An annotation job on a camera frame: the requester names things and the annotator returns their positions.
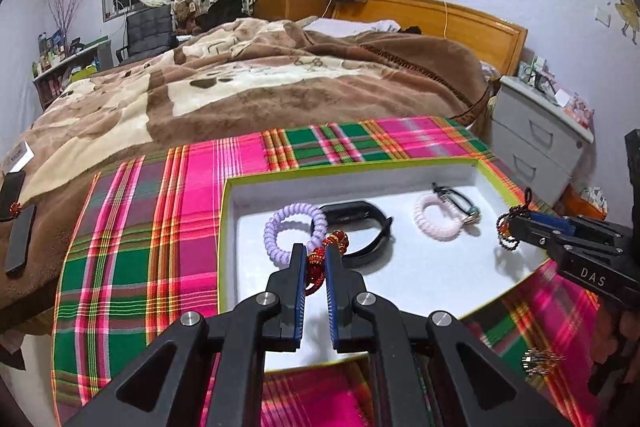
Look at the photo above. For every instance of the pink floral box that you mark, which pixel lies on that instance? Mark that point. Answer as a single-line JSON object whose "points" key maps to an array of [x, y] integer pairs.
{"points": [[580, 109]]}

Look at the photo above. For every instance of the purple dried branches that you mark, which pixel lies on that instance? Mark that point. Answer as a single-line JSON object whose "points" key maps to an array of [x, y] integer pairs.
{"points": [[67, 12]]}

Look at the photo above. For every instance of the black wristband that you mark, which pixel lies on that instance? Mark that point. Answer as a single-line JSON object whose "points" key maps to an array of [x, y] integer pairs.
{"points": [[370, 209]]}

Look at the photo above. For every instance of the white card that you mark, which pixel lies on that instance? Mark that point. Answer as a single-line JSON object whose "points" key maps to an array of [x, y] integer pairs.
{"points": [[17, 157]]}

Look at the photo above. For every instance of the pink green plaid cloth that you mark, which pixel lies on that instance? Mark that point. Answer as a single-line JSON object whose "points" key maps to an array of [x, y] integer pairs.
{"points": [[150, 232]]}

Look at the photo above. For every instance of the black eyeglasses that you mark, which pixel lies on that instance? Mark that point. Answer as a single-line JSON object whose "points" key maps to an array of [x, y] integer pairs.
{"points": [[542, 82]]}

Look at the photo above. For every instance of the black office chair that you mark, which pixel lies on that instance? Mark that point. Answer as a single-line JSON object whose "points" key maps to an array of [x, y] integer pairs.
{"points": [[147, 32]]}

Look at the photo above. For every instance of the white wall socket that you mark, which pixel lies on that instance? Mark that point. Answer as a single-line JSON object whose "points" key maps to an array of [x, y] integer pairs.
{"points": [[603, 16]]}

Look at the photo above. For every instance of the person's right hand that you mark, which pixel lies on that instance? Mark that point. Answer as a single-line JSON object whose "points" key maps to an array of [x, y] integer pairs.
{"points": [[610, 332]]}

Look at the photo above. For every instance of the black bag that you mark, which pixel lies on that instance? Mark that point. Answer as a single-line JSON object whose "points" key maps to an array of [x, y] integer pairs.
{"points": [[222, 9]]}

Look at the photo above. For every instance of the grey nightstand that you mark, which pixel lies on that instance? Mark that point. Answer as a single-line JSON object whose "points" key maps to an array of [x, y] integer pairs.
{"points": [[535, 142]]}

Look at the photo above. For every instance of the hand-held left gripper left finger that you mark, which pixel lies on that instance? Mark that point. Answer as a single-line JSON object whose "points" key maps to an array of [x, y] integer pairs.
{"points": [[300, 292]]}

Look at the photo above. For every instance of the wooden headboard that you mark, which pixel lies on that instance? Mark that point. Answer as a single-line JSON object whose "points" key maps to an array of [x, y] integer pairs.
{"points": [[475, 37]]}

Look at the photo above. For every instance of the white pillow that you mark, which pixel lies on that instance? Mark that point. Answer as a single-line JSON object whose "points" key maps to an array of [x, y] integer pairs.
{"points": [[350, 27]]}

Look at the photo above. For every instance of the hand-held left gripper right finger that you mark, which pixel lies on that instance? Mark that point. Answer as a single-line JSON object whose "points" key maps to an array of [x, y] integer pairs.
{"points": [[331, 302]]}

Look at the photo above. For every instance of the orange storage box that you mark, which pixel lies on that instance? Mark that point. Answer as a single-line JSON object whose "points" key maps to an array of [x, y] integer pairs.
{"points": [[590, 204]]}

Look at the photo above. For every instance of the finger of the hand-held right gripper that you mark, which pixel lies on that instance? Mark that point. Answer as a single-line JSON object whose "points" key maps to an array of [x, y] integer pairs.
{"points": [[530, 232], [552, 220]]}

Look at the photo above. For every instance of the black phone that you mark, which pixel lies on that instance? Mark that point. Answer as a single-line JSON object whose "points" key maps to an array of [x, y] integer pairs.
{"points": [[12, 194]]}

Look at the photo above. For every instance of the brown teddy bear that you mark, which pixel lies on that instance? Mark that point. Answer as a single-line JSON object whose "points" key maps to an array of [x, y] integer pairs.
{"points": [[186, 14]]}

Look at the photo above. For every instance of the yellow cardboard box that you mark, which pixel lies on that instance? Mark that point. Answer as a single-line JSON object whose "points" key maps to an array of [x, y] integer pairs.
{"points": [[400, 277]]}

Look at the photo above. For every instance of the cluttered white shelf desk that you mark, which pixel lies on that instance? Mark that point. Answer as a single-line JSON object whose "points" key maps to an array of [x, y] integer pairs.
{"points": [[65, 72]]}

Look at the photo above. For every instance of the brown printed blanket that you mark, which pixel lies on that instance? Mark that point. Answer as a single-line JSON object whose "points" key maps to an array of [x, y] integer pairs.
{"points": [[250, 97]]}

